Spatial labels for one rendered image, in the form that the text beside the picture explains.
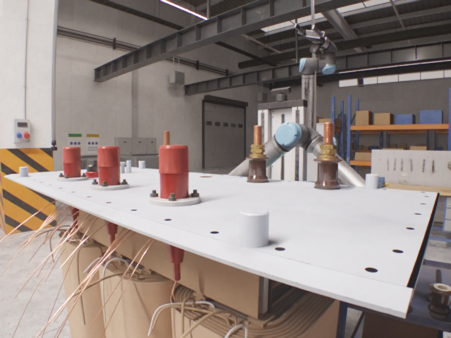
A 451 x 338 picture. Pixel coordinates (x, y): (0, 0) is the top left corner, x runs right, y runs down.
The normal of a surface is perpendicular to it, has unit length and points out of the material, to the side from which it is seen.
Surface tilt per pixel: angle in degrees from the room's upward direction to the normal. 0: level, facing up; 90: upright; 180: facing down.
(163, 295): 90
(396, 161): 90
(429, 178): 90
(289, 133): 86
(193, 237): 11
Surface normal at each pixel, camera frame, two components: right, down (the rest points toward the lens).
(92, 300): 0.03, 0.07
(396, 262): 0.00, -1.00
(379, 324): -0.61, 0.06
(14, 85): 0.76, 0.05
